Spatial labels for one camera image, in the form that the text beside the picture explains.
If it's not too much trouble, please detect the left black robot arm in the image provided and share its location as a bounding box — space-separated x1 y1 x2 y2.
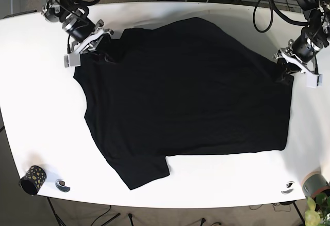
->
268 0 329 88

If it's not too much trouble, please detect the black gold-dotted cup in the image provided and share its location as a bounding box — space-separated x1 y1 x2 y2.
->
19 165 47 196

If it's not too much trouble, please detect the grey flower pot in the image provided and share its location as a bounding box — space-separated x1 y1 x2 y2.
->
301 172 329 199

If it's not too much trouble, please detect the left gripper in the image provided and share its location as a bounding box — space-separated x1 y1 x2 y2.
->
273 42 323 88

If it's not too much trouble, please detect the right silver table grommet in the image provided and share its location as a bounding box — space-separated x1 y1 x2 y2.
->
280 181 295 195

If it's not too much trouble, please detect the green potted plant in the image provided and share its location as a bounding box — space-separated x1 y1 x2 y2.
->
305 192 329 226

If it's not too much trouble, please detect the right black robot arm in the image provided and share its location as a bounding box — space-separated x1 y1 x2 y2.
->
41 0 115 68

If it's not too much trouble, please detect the silver table grommet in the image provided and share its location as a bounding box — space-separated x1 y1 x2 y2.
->
280 181 295 195
55 179 71 192

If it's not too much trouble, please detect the left silver table grommet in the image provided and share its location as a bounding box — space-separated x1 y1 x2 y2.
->
55 179 71 192

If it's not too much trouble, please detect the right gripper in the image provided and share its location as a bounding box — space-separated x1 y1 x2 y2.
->
64 26 114 68

